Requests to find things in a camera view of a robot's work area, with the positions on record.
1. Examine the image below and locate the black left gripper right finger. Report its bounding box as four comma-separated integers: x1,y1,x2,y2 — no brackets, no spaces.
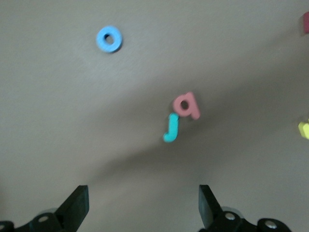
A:
198,185,290,232

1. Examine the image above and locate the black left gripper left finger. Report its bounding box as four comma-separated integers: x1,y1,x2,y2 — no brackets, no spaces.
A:
14,185,90,232

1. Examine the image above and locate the teal foam letter j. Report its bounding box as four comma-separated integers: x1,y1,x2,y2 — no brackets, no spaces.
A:
163,113,181,143

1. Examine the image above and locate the red foam letter b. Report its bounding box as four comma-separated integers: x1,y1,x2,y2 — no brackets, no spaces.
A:
172,91,201,121

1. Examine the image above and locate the blue foam letter o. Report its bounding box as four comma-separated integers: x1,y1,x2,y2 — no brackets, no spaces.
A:
96,25,123,54

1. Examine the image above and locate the brown table cover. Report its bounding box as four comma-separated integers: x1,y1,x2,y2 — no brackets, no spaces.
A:
0,0,309,232

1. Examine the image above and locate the yellow foam letter u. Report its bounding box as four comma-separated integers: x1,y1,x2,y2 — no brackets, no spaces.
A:
298,118,309,140

